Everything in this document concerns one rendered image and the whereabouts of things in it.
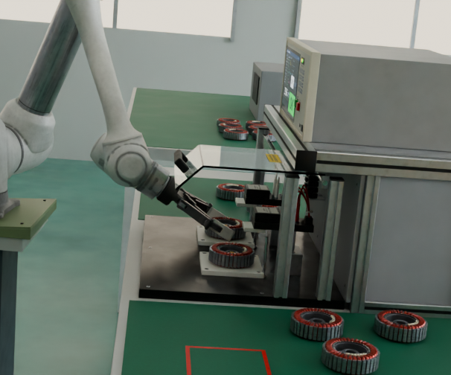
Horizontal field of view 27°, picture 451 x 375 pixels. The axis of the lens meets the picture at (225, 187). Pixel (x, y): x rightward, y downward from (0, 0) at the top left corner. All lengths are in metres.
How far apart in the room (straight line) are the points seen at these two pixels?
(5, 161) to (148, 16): 4.37
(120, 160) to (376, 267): 0.65
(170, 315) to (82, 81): 5.06
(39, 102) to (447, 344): 1.34
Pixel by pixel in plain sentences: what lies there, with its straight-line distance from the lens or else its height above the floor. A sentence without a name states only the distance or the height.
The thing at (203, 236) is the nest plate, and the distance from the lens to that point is 2.50.
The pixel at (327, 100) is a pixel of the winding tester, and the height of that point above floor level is 1.21.
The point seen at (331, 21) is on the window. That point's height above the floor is 1.18.
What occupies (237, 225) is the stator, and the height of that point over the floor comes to 0.82.
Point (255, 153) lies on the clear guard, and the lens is 2.21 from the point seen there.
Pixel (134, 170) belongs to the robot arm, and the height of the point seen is 1.00.
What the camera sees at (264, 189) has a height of 0.92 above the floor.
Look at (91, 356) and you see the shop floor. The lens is 3.67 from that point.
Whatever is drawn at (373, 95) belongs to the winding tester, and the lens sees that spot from 2.16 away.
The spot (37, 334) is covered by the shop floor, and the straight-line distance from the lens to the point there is 3.86.
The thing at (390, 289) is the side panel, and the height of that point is 0.81.
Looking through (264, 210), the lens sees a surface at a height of 0.92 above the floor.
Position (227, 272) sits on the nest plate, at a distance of 2.24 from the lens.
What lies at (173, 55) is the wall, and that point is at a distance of 6.94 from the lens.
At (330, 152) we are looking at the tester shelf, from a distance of 2.04.
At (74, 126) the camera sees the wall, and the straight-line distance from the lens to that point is 7.04.
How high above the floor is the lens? 1.48
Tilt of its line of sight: 13 degrees down
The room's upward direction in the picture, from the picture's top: 5 degrees clockwise
